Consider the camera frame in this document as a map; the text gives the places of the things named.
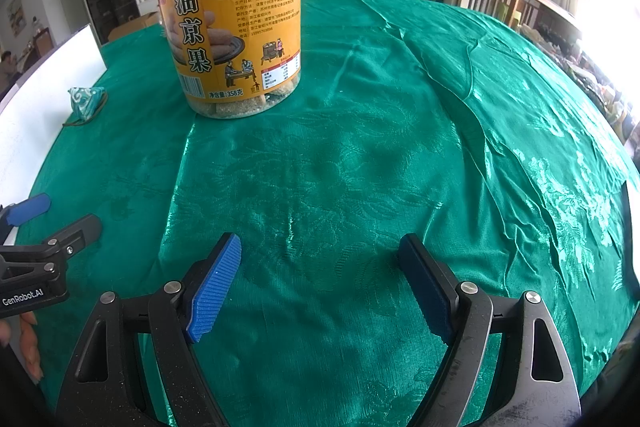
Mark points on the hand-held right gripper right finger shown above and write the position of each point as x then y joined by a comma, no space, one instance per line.
427,292

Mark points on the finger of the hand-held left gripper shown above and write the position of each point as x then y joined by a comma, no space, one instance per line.
80,232
30,209

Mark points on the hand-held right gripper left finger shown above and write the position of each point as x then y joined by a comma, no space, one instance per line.
215,292

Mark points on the white cardboard box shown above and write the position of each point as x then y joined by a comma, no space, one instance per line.
45,107

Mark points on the person's left hand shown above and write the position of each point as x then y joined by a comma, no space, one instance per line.
30,337

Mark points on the green patterned pouch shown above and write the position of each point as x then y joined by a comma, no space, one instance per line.
87,102

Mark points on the green satin tablecloth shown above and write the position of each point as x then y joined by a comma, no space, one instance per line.
375,147

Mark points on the brown cardboard box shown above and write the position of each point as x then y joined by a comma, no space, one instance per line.
132,27

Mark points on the clear plastic snack jar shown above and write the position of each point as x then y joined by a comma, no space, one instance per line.
230,17

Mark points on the pile of assorted clutter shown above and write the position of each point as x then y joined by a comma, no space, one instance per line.
590,77

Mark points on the framed wall picture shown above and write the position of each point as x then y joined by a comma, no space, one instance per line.
16,14

